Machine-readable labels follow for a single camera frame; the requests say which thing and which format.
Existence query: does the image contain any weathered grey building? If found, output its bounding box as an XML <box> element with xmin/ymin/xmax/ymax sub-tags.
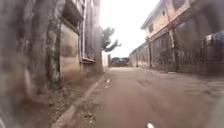
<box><xmin>0</xmin><ymin>0</ymin><xmax>110</xmax><ymax>116</ymax></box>

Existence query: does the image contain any brown dirt road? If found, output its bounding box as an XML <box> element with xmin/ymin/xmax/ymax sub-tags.
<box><xmin>63</xmin><ymin>66</ymin><xmax>224</xmax><ymax>128</ymax></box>

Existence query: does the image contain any stained grey compound wall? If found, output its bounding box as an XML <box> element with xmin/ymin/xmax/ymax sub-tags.
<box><xmin>129</xmin><ymin>0</ymin><xmax>224</xmax><ymax>76</ymax></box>

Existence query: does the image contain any beige two-storey building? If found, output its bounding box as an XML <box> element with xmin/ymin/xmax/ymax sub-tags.
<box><xmin>140</xmin><ymin>0</ymin><xmax>201</xmax><ymax>40</ymax></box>

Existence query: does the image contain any littered earth strip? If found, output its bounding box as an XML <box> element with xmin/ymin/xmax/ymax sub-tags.
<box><xmin>13</xmin><ymin>73</ymin><xmax>103</xmax><ymax>128</ymax></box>

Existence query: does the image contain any pale concrete kerb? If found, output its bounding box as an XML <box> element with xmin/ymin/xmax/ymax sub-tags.
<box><xmin>49</xmin><ymin>73</ymin><xmax>107</xmax><ymax>128</ymax></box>

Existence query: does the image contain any tree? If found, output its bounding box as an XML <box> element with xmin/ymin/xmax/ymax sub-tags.
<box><xmin>101</xmin><ymin>26</ymin><xmax>122</xmax><ymax>53</ymax></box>

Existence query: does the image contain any dark vehicle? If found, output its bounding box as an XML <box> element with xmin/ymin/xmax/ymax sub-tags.
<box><xmin>110</xmin><ymin>56</ymin><xmax>131</xmax><ymax>68</ymax></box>

